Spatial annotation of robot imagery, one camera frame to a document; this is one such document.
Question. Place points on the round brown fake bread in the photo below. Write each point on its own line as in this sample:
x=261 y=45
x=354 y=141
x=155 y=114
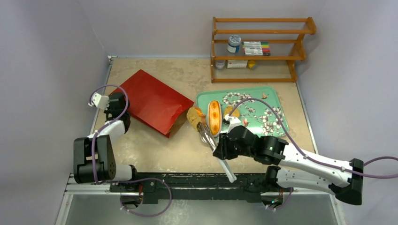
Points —
x=229 y=109

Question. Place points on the small grey jar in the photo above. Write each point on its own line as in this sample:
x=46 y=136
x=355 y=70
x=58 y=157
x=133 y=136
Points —
x=220 y=64

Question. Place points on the metal serving tongs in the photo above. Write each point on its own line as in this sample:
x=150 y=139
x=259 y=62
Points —
x=209 y=139

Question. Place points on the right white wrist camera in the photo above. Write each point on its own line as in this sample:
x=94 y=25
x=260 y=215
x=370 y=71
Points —
x=232 y=122

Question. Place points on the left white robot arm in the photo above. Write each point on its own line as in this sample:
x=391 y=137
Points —
x=93 y=156

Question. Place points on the coloured marker pen set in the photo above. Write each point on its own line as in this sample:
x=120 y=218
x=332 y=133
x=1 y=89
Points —
x=260 y=48

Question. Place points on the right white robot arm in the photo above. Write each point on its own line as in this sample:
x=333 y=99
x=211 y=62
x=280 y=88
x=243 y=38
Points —
x=287 y=168

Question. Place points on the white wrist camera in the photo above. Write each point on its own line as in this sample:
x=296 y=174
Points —
x=99 y=101
x=232 y=122

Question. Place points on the wooden shelf rack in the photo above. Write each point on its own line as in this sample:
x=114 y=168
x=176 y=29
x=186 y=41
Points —
x=219 y=43

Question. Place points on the white jar blue lid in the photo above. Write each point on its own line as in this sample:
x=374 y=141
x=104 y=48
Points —
x=234 y=43

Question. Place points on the small white box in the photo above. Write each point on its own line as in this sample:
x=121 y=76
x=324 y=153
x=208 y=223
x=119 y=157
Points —
x=237 y=63

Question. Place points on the brown crusty fake bread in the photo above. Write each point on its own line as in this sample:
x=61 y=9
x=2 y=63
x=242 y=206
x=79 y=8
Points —
x=195 y=116

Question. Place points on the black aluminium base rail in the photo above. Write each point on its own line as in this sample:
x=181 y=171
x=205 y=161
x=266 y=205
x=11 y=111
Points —
x=152 y=187

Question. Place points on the red paper bag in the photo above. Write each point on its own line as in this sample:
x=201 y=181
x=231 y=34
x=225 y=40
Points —
x=154 y=103

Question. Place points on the yellow small object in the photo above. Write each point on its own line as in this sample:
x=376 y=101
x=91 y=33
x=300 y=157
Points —
x=251 y=64

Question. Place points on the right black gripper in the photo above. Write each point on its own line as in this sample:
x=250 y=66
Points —
x=222 y=146

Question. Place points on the long glazed fake bread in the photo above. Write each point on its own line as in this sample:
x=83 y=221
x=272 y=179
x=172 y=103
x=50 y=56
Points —
x=214 y=117

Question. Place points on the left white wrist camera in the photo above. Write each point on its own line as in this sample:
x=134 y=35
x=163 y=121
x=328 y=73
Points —
x=99 y=101

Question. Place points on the green floral tray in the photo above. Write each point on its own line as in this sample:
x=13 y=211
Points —
x=260 y=108

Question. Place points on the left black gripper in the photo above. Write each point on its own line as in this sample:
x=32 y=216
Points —
x=108 y=111

